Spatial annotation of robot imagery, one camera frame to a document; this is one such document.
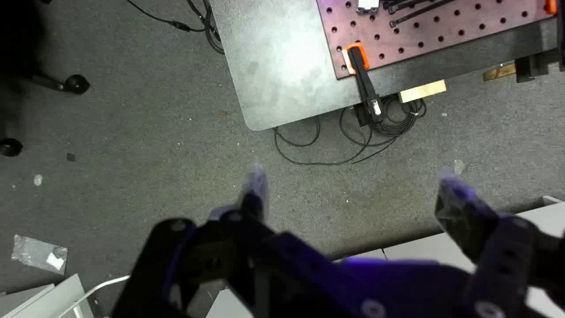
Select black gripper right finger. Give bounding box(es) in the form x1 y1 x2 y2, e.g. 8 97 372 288
433 173 545 318

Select black bars on breadboard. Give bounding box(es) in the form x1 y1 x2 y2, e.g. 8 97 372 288
380 0 456 30

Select thin black floor cable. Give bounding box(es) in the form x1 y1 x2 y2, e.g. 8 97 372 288
126 0 227 56

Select clear plastic bag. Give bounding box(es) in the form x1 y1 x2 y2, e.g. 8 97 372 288
10 233 71 277

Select black office chair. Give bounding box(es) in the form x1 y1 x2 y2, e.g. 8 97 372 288
0 0 93 159

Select white cable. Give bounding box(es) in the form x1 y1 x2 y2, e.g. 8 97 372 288
55 272 133 318

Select black looped floor cable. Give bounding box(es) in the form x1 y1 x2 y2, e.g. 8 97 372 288
273 97 430 168

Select small pale wooden block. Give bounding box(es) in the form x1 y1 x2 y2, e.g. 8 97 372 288
400 78 451 106

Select orange clamp with black handle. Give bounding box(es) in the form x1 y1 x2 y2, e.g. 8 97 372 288
343 42 394 127

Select white box panel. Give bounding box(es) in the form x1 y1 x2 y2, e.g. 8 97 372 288
333 194 565 318

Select grey flat panel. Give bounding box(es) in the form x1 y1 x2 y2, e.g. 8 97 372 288
0 272 96 318

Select perforated reddish breadboard plate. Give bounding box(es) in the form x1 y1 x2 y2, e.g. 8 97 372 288
317 0 560 81

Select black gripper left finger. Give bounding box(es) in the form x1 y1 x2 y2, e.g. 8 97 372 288
112 166 287 318

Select grey metal base plate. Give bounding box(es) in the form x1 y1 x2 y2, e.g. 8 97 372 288
209 0 562 132

